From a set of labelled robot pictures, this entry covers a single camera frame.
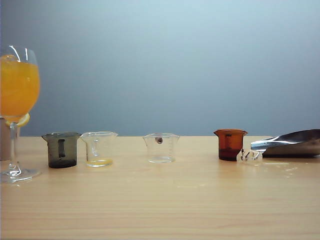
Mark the clear ice cube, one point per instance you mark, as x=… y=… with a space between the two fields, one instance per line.
x=250 y=157

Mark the smoked grey glass measuring cup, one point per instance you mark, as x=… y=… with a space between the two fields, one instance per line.
x=61 y=150

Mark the clear measuring cup yellow residue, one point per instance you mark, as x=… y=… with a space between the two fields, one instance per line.
x=98 y=150

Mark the wine glass with orange juice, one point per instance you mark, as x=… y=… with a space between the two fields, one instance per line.
x=18 y=85

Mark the yellow lemon slice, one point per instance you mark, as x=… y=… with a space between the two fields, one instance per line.
x=25 y=120

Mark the amber glass measuring cup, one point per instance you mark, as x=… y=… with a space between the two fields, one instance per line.
x=230 y=145

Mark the stainless steel ice scoop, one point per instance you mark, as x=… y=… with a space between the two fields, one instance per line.
x=290 y=146

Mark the beige paper cup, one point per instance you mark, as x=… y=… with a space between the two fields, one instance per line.
x=4 y=140

